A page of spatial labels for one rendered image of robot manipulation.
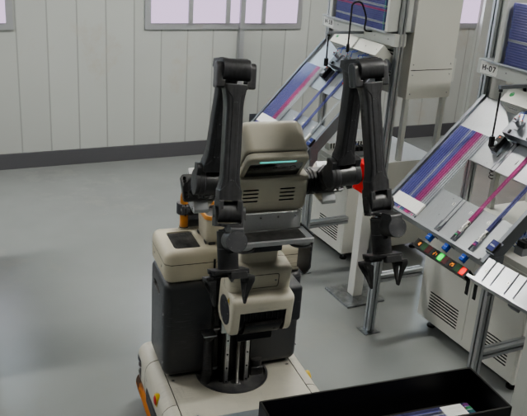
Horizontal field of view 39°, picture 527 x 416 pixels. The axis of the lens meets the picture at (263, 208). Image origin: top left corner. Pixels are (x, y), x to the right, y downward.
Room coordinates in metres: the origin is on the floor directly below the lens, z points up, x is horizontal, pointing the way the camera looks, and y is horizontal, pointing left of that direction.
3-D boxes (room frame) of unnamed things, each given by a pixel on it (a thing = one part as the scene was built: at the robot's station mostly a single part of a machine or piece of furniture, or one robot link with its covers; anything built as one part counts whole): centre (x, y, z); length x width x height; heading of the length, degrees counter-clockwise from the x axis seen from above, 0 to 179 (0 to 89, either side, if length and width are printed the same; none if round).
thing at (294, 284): (2.36, -0.04, 0.64); 0.28 x 0.27 x 0.25; 111
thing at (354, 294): (3.74, -0.54, 0.39); 0.24 x 0.24 x 0.78; 28
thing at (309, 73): (4.50, -0.46, 0.66); 1.01 x 0.73 x 1.31; 118
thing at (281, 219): (2.22, -0.03, 0.96); 0.28 x 0.16 x 0.22; 111
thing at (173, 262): (2.57, 0.11, 0.59); 0.55 x 0.34 x 0.83; 111
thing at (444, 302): (3.32, -1.29, 0.31); 0.70 x 0.65 x 0.62; 28
